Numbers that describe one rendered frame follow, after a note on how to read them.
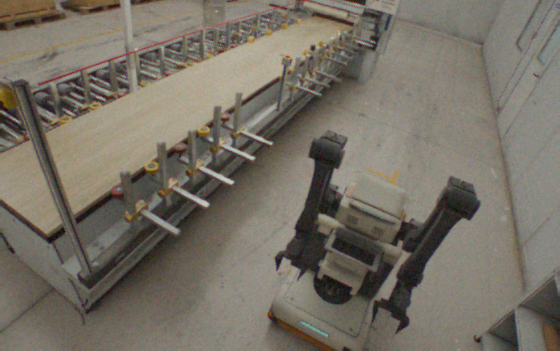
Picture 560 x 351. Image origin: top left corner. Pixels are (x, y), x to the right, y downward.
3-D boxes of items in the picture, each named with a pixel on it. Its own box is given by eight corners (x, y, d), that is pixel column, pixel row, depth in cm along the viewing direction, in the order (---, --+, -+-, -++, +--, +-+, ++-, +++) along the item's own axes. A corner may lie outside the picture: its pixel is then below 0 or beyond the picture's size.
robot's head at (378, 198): (360, 177, 146) (361, 170, 131) (404, 195, 140) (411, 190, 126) (347, 206, 144) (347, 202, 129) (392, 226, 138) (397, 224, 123)
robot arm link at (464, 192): (483, 176, 97) (452, 164, 100) (481, 207, 88) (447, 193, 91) (426, 248, 129) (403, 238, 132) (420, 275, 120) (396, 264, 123)
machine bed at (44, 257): (338, 77, 577) (351, 29, 525) (87, 320, 194) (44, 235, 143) (304, 65, 597) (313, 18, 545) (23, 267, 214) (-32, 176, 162)
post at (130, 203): (141, 235, 178) (129, 170, 149) (137, 239, 175) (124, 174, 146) (137, 232, 179) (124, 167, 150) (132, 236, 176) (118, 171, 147)
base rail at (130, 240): (361, 48, 534) (362, 42, 528) (90, 290, 150) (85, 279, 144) (356, 46, 536) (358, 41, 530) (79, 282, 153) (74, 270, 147)
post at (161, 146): (171, 205, 195) (165, 140, 166) (167, 208, 192) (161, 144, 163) (166, 202, 196) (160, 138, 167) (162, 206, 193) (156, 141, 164)
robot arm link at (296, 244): (320, 223, 129) (300, 214, 132) (313, 233, 119) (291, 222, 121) (309, 248, 132) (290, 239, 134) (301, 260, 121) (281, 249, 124)
